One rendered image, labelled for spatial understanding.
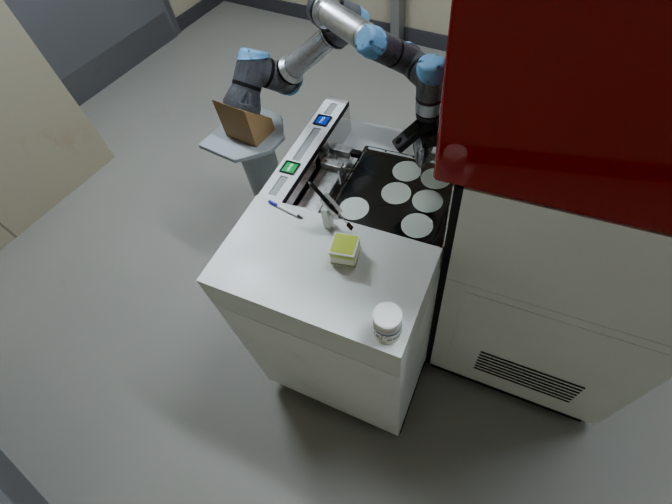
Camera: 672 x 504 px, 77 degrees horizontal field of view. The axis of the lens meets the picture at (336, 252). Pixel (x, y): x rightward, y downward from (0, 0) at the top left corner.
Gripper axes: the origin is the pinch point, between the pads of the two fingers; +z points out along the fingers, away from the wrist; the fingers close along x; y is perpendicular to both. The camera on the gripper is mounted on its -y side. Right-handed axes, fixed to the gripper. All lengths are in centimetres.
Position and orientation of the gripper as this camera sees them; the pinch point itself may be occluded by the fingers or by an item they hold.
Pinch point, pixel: (418, 165)
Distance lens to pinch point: 141.7
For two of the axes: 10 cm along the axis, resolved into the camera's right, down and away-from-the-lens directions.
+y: 9.5, -2.9, 0.7
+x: -2.8, -7.7, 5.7
